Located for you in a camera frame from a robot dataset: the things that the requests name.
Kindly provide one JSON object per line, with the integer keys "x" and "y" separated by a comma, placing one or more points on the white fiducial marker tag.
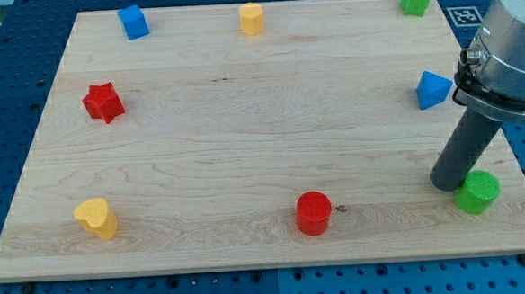
{"x": 465, "y": 16}

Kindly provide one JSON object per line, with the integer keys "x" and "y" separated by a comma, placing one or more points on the red star block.
{"x": 103, "y": 102}

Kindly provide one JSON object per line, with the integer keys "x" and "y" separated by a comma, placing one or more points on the yellow hexagon block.
{"x": 252, "y": 21}

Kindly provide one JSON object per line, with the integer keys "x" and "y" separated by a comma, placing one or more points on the blue triangle block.
{"x": 432, "y": 89}

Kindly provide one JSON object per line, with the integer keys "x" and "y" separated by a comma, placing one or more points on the red cylinder block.
{"x": 314, "y": 210}

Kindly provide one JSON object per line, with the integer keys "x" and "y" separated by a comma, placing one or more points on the green cylinder block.
{"x": 477, "y": 192}

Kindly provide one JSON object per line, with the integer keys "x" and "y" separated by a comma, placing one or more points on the blue cube block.
{"x": 134, "y": 22}

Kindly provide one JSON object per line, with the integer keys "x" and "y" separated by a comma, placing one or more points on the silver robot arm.
{"x": 491, "y": 70}

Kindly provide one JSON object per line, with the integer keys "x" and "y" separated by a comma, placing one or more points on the yellow heart block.
{"x": 96, "y": 216}

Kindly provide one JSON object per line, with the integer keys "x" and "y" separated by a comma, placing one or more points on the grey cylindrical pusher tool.
{"x": 466, "y": 144}

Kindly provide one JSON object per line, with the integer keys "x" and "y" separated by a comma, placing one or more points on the wooden board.
{"x": 224, "y": 131}

